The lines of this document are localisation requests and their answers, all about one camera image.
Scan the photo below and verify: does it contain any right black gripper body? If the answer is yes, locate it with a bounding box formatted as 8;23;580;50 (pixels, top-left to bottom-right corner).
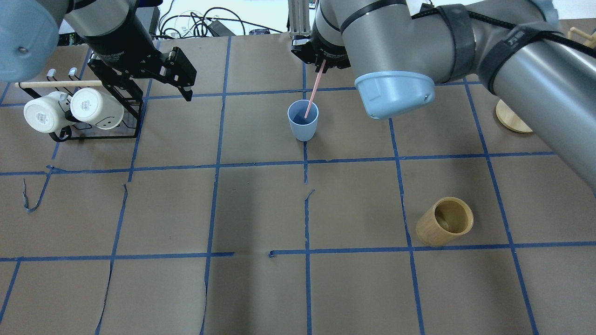
291;23;351;70

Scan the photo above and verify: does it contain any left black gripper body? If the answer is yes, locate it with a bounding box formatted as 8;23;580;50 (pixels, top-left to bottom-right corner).
88;19;196;87

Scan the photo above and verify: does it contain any pink chopstick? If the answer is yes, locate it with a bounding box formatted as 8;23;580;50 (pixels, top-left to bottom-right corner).
305;59;326;119

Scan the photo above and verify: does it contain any light blue plastic cup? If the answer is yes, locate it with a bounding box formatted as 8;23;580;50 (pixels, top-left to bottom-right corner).
287;100;319;142

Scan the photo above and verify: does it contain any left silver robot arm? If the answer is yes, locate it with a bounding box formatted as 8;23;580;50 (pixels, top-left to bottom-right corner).
0;0;196;101

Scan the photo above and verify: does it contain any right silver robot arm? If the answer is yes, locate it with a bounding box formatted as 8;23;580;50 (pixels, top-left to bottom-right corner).
291;0;596;189

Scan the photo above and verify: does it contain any white mug upper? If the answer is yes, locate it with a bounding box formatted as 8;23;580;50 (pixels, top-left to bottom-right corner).
70;87;125;130

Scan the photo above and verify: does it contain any white mug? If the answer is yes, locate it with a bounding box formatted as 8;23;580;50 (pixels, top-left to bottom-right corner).
23;91;74;134
70;87;125;130

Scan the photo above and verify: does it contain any white mug lower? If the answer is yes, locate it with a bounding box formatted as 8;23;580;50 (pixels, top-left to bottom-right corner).
23;91;74;134

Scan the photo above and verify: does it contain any brown paper table cover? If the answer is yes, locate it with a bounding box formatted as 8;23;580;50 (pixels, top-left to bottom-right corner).
0;34;595;335

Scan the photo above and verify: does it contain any yellow cylindrical chopstick holder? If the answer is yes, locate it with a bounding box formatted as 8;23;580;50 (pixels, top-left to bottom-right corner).
415;196;474;248

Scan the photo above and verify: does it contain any black wire mug rack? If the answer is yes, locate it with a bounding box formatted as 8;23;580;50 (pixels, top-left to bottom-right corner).
15;67;143;143

